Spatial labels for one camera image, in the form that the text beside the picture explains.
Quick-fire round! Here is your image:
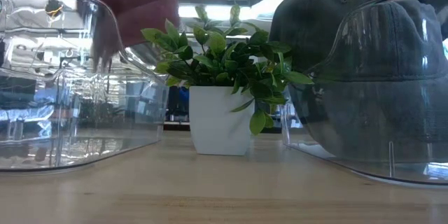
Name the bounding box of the grey cap hat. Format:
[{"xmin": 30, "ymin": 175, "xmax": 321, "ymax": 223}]
[{"xmin": 268, "ymin": 0, "xmax": 448, "ymax": 164}]

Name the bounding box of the maroon cap hat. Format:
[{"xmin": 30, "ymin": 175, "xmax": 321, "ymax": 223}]
[{"xmin": 76, "ymin": 0, "xmax": 181, "ymax": 73}]

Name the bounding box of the green plant with white pot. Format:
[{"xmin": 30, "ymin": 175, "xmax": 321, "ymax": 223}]
[{"xmin": 141, "ymin": 3, "xmax": 314, "ymax": 156}]

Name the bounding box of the clear plastic bin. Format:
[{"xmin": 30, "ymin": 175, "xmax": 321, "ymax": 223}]
[
  {"xmin": 281, "ymin": 0, "xmax": 448, "ymax": 187},
  {"xmin": 0, "ymin": 0, "xmax": 170, "ymax": 175}
]

